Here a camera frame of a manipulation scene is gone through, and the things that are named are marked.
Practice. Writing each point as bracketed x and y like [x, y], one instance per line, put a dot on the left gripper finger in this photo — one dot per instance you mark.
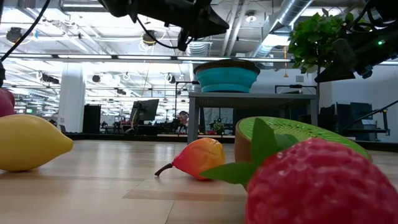
[214, 20]
[206, 30]

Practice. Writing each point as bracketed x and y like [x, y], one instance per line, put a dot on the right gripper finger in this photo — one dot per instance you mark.
[339, 62]

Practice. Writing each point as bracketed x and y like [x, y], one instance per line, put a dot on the blue collapsible colander bowl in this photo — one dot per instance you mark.
[227, 79]

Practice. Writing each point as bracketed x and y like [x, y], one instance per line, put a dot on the small orange pear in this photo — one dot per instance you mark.
[199, 158]

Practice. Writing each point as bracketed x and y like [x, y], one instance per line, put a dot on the pink dragon fruit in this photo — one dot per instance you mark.
[5, 104]

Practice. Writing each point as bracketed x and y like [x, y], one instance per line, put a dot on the yellow lemon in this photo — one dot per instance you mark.
[28, 143]

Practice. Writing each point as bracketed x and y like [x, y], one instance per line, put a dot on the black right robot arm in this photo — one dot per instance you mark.
[394, 25]

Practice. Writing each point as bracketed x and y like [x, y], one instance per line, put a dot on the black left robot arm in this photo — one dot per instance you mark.
[118, 4]

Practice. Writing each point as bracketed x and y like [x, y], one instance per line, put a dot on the black ceiling spotlight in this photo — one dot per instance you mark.
[149, 38]
[171, 78]
[14, 35]
[96, 78]

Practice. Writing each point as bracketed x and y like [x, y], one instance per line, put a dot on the green potted artificial plant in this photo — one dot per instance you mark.
[311, 37]

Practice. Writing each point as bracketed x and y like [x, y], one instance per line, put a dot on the black desk with equipment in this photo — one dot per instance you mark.
[357, 118]

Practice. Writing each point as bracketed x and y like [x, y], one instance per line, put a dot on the green kiwi half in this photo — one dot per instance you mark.
[298, 127]

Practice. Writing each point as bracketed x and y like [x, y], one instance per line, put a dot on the person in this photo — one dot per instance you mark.
[183, 119]

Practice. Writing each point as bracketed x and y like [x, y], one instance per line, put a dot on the long ceiling light strip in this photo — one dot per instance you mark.
[84, 56]

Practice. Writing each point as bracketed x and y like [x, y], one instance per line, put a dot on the small background potted plant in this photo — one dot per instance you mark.
[218, 127]

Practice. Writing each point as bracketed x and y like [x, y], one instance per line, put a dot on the black computer monitor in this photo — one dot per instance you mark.
[146, 109]

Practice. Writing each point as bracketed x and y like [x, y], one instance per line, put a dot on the red strawberry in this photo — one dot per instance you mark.
[320, 186]

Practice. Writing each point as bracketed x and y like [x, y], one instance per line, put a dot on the white building pillar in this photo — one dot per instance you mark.
[71, 99]

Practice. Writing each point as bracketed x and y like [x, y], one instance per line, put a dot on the black cabinet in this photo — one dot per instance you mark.
[91, 119]

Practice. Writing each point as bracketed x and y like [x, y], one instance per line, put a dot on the silver ventilation duct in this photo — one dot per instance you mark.
[292, 9]
[199, 48]

